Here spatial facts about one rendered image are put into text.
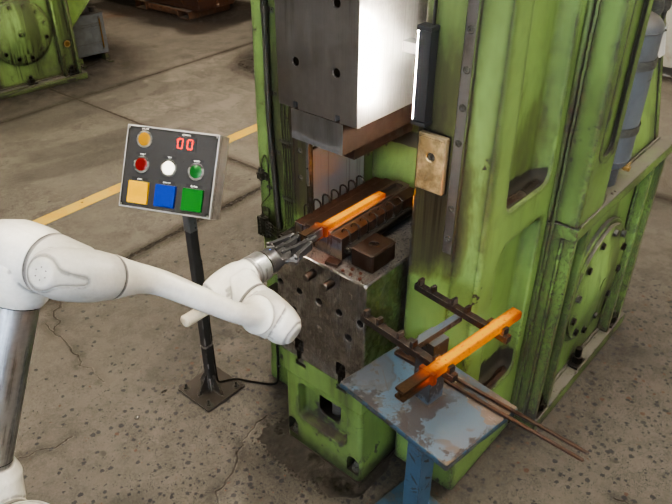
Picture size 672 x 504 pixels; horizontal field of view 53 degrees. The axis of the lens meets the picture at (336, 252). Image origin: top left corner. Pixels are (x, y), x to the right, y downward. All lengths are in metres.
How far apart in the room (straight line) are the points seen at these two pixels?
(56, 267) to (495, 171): 1.10
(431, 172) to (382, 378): 0.60
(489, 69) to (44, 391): 2.30
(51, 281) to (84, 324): 2.13
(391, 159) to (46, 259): 1.43
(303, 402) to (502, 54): 1.51
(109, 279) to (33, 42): 5.25
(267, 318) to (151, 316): 1.77
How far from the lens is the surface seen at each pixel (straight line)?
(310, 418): 2.65
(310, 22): 1.89
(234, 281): 1.83
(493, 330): 1.76
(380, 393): 1.94
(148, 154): 2.39
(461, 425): 1.89
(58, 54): 6.75
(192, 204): 2.29
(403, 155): 2.44
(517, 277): 2.42
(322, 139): 1.97
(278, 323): 1.76
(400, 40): 1.94
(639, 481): 2.90
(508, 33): 1.73
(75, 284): 1.41
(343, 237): 2.08
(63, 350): 3.40
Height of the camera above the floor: 2.10
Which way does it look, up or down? 33 degrees down
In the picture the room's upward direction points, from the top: straight up
